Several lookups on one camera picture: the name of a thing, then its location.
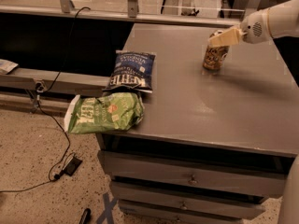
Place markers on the drawer with knob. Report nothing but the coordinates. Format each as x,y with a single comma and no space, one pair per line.
185,201
190,174

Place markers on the middle drawer with knob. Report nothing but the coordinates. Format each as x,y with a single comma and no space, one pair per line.
185,201

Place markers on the orange soda can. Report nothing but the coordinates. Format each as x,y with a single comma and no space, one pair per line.
214,57

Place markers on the grey metal rail beam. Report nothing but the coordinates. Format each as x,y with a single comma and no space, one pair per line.
66,83

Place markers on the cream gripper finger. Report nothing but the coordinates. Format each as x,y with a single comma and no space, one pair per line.
227,37

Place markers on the top drawer with knob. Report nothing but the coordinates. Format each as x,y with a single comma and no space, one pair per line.
190,174

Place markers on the black power adapter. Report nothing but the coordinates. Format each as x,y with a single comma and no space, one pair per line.
72,166

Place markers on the black cylindrical object on floor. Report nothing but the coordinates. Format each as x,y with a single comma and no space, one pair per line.
86,216

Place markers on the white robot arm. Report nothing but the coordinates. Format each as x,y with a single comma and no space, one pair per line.
283,20

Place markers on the bottom drawer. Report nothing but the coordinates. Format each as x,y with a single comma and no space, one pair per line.
174,214

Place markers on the grey drawer cabinet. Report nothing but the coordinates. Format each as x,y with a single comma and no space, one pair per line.
244,116

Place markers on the white paper on rail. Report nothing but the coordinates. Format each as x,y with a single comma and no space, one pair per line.
7,66

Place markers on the blue Kettle chip bag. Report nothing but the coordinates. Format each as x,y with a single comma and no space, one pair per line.
132,70

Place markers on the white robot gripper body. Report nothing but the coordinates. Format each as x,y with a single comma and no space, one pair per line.
254,28

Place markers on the green Kettle chip bag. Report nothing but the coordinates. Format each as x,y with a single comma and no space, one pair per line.
118,111

